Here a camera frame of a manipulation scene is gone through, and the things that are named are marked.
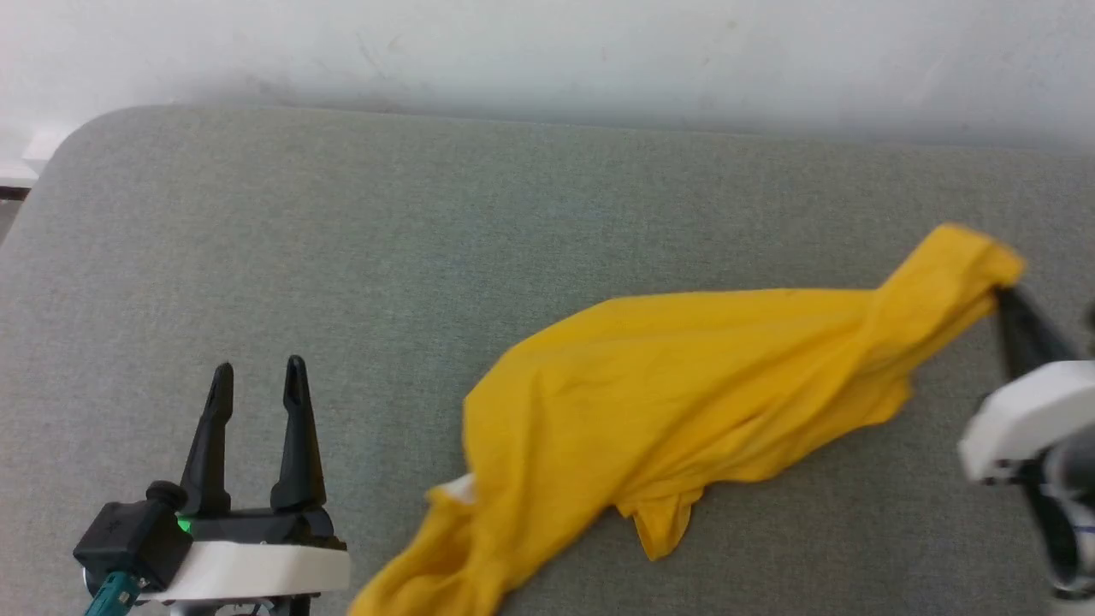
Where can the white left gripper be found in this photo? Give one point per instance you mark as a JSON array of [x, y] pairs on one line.
[[257, 569]]

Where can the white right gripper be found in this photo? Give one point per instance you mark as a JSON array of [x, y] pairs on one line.
[[1026, 415]]

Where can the yellow t-shirt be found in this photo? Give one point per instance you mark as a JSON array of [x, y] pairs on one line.
[[684, 385]]

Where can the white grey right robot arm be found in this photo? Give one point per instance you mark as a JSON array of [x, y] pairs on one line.
[[1065, 513]]

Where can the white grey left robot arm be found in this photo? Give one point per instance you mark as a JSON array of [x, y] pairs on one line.
[[239, 607]]

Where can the grey-green fabric sofa cushion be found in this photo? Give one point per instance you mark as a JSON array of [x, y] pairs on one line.
[[428, 257]]

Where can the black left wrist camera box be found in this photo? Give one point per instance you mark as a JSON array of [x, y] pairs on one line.
[[133, 539]]

